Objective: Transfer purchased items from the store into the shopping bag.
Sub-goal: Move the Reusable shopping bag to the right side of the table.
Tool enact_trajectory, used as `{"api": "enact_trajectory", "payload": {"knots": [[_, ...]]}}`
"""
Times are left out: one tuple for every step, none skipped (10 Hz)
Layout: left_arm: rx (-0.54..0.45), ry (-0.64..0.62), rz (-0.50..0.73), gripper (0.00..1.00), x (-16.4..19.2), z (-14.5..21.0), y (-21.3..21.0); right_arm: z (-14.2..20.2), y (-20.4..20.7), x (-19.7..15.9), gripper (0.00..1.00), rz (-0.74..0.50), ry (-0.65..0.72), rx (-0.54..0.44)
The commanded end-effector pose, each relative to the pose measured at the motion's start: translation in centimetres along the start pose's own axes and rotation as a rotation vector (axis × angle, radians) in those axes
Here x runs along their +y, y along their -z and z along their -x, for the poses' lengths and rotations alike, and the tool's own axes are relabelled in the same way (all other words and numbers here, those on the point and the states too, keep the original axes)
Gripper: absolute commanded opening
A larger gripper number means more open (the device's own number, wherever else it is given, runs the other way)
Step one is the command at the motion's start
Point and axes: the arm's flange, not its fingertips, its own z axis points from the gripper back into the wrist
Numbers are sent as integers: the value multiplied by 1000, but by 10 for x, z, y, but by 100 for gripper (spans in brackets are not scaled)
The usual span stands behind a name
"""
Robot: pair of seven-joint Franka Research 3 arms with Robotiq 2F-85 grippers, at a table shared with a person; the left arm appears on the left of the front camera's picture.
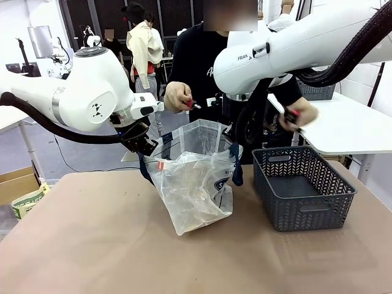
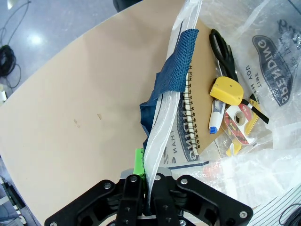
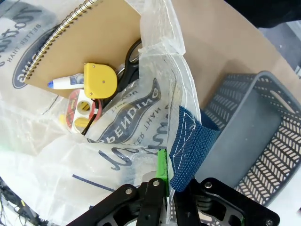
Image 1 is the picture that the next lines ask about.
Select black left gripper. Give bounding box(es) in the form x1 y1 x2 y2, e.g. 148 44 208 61
121 121 159 157

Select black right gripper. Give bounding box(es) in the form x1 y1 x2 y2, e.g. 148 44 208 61
222 99 246 138

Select black red small tool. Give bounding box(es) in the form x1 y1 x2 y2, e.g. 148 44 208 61
283 109 307 134

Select translucent white shopping bag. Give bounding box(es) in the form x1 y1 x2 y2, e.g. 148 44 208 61
139 119 244 236

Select grey plastic basket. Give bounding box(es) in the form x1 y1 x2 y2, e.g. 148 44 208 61
296 80 336 102
252 146 358 233

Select person's left forearm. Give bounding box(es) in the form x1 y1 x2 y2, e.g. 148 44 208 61
286 94 309 108

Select person's right hand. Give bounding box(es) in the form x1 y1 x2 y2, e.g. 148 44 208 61
164 81 193 113

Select person's left hand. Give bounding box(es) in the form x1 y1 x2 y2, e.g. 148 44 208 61
277 104 320 132

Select flat metal floor plate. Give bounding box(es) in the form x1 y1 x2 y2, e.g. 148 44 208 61
120 149 141 163

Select person in black T-shirt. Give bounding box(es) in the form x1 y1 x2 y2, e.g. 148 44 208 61
165 18 307 166

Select mannequin cream jacket grey pants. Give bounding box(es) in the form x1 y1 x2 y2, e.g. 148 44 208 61
121 1 165 99

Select background person in black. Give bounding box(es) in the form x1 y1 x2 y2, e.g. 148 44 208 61
102 29 124 67

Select white side table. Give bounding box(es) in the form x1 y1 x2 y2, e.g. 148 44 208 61
268 91 392 184

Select green printed paper sack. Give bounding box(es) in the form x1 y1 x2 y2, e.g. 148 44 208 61
11 183 51 220

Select brown cardboard box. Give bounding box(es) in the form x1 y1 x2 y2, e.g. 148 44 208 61
0 160 42 206

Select grey standing board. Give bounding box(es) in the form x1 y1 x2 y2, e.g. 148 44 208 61
27 25 55 59

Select black floor cable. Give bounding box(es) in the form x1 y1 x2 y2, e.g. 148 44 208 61
45 134 141 174

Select black left arm cable sleeve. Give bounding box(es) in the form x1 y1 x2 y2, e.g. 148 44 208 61
0 91 125 145

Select black arm cable sleeve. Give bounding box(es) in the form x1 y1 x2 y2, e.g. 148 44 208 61
235 0 392 145
0 91 125 145

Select black right arm cable sleeve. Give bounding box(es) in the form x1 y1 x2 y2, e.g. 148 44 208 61
235 0 392 145

